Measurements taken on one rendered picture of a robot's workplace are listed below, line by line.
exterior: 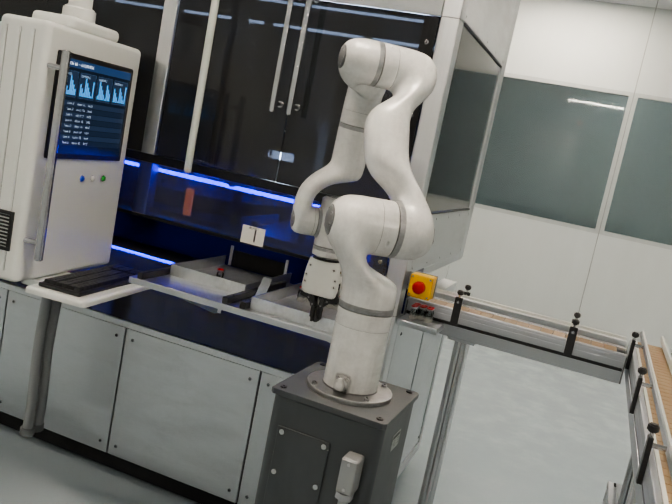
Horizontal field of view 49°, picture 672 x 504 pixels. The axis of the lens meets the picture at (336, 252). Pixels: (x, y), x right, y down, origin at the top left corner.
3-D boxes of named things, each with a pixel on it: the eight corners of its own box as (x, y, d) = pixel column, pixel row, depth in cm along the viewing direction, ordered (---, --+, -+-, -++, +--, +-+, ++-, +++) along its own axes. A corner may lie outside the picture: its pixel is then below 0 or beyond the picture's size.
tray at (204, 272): (223, 264, 259) (225, 255, 258) (289, 283, 251) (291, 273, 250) (169, 274, 227) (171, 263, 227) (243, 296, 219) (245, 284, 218)
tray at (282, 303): (298, 293, 237) (300, 282, 237) (373, 314, 229) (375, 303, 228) (249, 308, 206) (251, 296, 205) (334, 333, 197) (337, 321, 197)
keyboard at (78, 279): (113, 269, 252) (114, 262, 252) (149, 279, 249) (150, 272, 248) (37, 285, 214) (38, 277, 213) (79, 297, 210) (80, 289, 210)
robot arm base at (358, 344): (375, 415, 149) (394, 328, 146) (292, 387, 156) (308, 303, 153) (401, 392, 167) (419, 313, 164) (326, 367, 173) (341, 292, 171)
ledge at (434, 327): (407, 317, 243) (408, 311, 243) (445, 327, 239) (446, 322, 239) (396, 324, 230) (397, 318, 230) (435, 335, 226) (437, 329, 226)
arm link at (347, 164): (316, 119, 179) (290, 236, 187) (378, 131, 183) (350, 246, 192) (310, 113, 187) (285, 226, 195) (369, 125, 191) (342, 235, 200)
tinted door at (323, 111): (276, 181, 242) (310, -1, 234) (400, 210, 229) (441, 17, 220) (275, 181, 242) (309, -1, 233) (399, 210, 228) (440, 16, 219)
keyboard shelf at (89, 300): (89, 268, 257) (90, 261, 257) (160, 287, 251) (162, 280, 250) (-1, 287, 214) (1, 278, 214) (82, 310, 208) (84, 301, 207)
